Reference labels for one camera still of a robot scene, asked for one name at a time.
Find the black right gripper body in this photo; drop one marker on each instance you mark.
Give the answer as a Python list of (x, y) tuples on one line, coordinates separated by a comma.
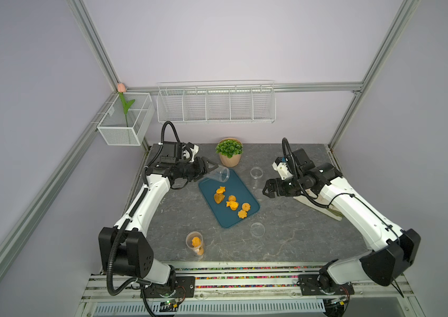
[(288, 187)]

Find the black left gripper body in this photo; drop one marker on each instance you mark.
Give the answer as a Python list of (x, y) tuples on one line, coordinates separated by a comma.
[(193, 170)]

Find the clear jar lid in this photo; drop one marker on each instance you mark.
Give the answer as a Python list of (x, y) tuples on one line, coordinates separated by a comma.
[(257, 230), (259, 195)]

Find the clear cookie jar back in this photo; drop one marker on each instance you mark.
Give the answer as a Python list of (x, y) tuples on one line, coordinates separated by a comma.
[(219, 174)]

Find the clear cookie jar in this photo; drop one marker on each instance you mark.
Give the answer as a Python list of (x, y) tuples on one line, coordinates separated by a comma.
[(195, 242), (219, 174), (256, 174)]

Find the clear cookie jar front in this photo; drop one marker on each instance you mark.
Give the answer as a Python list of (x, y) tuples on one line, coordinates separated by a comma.
[(195, 242)]

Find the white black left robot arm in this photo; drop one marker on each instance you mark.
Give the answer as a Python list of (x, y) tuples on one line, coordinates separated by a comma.
[(127, 257)]

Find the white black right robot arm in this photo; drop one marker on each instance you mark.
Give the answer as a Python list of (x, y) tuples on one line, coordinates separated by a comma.
[(391, 250)]

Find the green plant in pot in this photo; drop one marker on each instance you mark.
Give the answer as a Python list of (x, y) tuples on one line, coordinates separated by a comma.
[(229, 151)]

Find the orange round scalloped cookie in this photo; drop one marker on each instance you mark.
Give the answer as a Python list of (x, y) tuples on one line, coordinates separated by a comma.
[(246, 206)]

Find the orange heart shaped cookie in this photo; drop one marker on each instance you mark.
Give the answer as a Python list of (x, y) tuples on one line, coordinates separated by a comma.
[(218, 198)]

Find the orange flower shaped cookie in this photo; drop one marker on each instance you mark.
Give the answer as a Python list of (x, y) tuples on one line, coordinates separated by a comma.
[(243, 214)]

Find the teal plastic tray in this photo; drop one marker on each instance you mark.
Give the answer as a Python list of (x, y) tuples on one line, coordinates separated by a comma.
[(234, 186)]

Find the orange fish shaped cookie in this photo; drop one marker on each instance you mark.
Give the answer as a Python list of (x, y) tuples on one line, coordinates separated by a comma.
[(233, 205)]

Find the beige gardening glove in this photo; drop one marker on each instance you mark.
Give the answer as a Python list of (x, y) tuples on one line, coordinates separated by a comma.
[(332, 213)]

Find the pink artificial tulip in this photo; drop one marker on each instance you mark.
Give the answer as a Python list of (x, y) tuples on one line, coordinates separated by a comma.
[(126, 104)]

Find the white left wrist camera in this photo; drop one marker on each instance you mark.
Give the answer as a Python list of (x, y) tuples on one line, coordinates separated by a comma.
[(189, 152)]

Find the white wire wall shelf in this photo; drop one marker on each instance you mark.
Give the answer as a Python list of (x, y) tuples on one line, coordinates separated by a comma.
[(194, 102)]

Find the white mesh wall basket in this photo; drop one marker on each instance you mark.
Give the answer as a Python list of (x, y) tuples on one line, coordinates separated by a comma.
[(112, 126)]

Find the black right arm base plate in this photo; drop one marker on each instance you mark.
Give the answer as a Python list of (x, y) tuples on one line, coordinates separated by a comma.
[(316, 284)]

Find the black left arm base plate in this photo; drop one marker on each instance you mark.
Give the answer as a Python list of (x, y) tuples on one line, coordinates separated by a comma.
[(178, 287)]

